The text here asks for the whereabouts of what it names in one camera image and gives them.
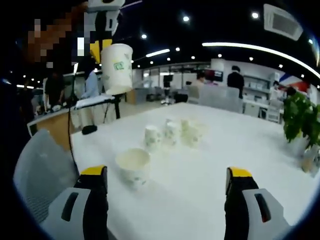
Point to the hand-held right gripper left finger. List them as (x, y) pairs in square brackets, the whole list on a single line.
[(75, 215)]

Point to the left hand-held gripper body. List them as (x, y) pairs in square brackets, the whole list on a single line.
[(107, 5)]

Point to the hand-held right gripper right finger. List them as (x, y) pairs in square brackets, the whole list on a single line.
[(250, 215)]

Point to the short ceiling light strip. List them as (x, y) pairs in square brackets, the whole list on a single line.
[(157, 53)]

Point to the white laptop stand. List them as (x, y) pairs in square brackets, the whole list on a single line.
[(92, 102)]

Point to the yellow storage cabinet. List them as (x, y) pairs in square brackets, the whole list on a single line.
[(130, 96)]

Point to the white table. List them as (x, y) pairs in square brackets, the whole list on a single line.
[(190, 175)]

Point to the small black oval object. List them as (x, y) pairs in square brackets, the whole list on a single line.
[(89, 129)]

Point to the small glass jar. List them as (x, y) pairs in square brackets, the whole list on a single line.
[(310, 160)]

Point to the wooden desk panel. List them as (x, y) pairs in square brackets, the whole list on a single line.
[(55, 130)]

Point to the white office desk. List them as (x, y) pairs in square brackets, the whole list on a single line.
[(260, 110)]

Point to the green potted plant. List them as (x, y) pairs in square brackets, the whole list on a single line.
[(297, 117)]

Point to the long curved ceiling light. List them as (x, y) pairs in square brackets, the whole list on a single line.
[(250, 47)]

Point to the ceiling air conditioner vent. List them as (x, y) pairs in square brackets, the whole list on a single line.
[(283, 21)]

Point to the red white blue wall banner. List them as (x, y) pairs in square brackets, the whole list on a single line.
[(295, 81)]

